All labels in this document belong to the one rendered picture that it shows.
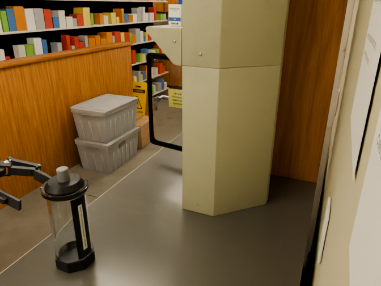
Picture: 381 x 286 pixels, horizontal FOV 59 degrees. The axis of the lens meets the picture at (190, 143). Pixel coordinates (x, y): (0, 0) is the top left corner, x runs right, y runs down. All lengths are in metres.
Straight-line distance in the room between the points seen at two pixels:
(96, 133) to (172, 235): 2.41
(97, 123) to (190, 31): 2.42
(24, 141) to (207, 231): 2.39
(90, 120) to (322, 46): 2.48
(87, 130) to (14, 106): 0.70
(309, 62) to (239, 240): 0.64
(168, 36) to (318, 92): 0.58
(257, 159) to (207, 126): 0.21
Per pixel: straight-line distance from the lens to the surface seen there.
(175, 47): 0.97
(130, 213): 1.14
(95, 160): 3.48
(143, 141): 4.01
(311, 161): 1.36
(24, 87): 3.15
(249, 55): 0.97
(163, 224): 1.08
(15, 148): 3.16
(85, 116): 3.34
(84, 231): 0.90
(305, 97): 1.28
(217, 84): 0.94
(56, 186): 0.84
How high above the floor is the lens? 1.57
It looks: 22 degrees down
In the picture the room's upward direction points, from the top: 1 degrees clockwise
